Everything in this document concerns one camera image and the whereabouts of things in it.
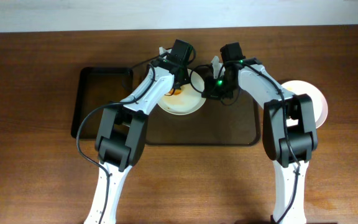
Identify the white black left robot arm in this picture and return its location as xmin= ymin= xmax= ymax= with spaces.
xmin=85 ymin=56 xmax=191 ymax=223

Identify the large dark brown tray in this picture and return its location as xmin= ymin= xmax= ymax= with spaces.
xmin=146 ymin=90 xmax=260 ymax=146

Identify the orange green sponge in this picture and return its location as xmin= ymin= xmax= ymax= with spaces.
xmin=165 ymin=88 xmax=182 ymax=96

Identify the small dark brown tray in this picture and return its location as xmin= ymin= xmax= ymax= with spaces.
xmin=71 ymin=67 xmax=133 ymax=138

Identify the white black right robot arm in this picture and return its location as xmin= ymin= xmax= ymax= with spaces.
xmin=208 ymin=57 xmax=318 ymax=223

